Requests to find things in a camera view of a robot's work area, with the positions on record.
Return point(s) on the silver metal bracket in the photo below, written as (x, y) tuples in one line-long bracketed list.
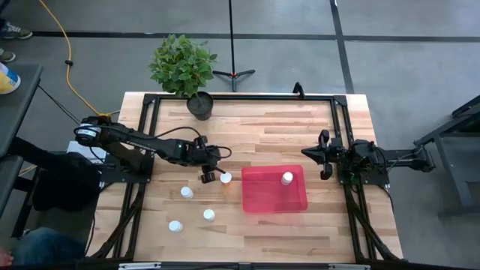
[(139, 266), (348, 267)]

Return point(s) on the black office chair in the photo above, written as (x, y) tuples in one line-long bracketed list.
[(67, 183)]

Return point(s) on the white flat box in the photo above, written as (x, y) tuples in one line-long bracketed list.
[(77, 148)]

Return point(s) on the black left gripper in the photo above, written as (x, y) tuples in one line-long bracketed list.
[(198, 153)]

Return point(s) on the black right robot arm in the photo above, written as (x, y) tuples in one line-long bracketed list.
[(405, 157)]

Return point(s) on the person's shoe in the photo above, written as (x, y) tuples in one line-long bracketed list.
[(15, 32), (5, 56)]

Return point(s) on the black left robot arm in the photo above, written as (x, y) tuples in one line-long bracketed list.
[(123, 140)]

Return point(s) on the yellow blue white package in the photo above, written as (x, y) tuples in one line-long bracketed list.
[(7, 80)]

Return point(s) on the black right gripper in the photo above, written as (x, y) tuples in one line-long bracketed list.
[(339, 153)]

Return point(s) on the black curved bracket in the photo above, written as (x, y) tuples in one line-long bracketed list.
[(298, 90)]

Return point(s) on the person's leg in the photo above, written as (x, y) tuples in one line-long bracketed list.
[(48, 247)]

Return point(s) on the black tripod stand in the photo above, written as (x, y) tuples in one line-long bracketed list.
[(233, 75)]

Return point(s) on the black metal table frame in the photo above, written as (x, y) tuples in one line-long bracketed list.
[(243, 97)]

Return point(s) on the potted green plant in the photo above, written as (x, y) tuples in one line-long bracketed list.
[(183, 63)]

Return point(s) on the red plastic basket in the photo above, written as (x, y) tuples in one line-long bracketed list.
[(262, 195)]

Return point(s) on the dark metal side table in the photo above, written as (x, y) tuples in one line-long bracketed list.
[(461, 161)]

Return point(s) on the person's hand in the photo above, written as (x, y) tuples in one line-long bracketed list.
[(4, 258)]

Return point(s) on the grey desk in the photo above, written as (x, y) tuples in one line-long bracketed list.
[(15, 112)]

